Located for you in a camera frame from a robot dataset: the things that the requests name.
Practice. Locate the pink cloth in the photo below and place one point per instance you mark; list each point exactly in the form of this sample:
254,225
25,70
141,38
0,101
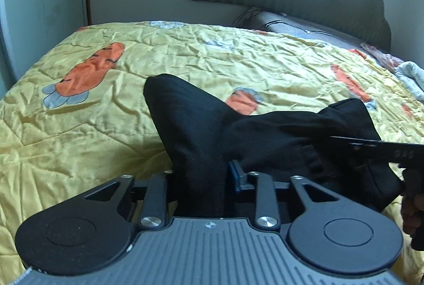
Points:
381,56

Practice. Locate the brown bolster pillow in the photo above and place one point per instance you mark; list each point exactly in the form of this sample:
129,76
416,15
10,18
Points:
314,30

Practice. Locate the person's right hand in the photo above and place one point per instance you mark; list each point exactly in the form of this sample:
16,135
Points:
410,215

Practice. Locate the black pants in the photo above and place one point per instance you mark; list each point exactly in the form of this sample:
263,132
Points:
198,126

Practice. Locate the yellow printed blanket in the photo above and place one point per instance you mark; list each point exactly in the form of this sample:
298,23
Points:
132,73

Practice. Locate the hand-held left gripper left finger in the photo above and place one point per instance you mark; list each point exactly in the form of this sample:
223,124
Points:
155,194

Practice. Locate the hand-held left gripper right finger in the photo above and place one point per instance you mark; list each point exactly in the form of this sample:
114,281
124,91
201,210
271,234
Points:
235,173

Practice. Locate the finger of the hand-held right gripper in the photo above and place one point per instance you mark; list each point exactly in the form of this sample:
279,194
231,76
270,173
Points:
357,142

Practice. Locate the white patterned cloth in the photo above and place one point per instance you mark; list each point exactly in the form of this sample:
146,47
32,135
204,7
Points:
412,76

